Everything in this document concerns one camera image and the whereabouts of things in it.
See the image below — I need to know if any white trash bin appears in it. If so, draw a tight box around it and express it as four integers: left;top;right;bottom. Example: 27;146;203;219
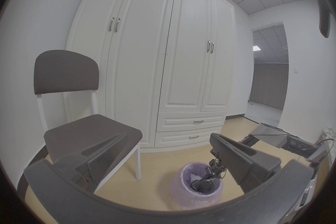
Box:
178;164;221;208

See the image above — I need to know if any grey curtain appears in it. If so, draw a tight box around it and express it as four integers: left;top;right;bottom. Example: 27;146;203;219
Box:
249;62;289;110

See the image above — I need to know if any black plastic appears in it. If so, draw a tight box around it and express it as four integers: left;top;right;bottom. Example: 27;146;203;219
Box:
190;178;218;192

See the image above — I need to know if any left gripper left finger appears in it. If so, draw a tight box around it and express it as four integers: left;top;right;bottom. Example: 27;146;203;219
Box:
53;132;130;194

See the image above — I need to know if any purple plastic bag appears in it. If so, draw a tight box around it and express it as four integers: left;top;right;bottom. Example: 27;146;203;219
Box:
171;162;224;210

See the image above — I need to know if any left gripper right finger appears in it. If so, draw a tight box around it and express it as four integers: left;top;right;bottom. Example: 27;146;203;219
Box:
209;133;282;194

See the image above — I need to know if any grey and white chair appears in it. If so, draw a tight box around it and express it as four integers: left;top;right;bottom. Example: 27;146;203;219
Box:
34;50;143;181

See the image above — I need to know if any white wardrobe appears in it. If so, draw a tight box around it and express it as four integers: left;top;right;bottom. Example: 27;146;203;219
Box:
64;0;237;155

